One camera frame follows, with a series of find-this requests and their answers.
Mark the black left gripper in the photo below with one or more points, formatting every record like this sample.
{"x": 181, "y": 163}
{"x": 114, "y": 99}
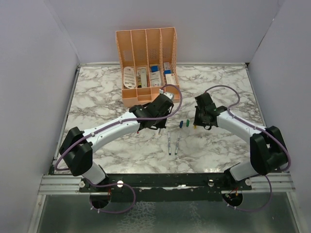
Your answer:
{"x": 161, "y": 125}

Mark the aluminium extrusion frame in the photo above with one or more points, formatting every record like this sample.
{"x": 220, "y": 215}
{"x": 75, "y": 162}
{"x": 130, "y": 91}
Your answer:
{"x": 59, "y": 185}

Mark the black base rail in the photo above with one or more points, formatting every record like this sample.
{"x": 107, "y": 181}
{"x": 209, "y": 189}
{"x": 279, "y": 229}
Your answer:
{"x": 162, "y": 187}

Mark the white green marker pen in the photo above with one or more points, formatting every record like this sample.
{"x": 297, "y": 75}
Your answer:
{"x": 177, "y": 144}

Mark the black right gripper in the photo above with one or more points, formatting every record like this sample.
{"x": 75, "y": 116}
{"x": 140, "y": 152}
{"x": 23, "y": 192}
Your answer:
{"x": 197, "y": 122}

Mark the peach plastic desk organizer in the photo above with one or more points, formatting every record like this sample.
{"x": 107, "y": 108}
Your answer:
{"x": 140, "y": 48}

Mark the white oval label card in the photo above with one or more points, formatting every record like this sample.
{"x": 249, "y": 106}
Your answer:
{"x": 129, "y": 80}

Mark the white red box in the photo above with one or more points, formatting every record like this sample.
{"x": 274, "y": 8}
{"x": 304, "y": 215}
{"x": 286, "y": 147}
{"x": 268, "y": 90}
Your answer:
{"x": 168, "y": 73}

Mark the white blue marker pen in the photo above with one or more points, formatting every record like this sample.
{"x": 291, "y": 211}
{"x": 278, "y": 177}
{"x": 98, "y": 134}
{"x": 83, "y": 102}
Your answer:
{"x": 169, "y": 144}

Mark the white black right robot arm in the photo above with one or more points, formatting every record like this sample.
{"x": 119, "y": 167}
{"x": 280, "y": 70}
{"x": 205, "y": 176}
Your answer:
{"x": 267, "y": 147}

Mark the white blue box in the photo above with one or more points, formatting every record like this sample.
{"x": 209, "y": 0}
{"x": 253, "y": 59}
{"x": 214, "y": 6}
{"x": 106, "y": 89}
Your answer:
{"x": 155, "y": 77}

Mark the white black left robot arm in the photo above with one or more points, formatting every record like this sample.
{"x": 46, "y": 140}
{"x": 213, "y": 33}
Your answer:
{"x": 78, "y": 146}

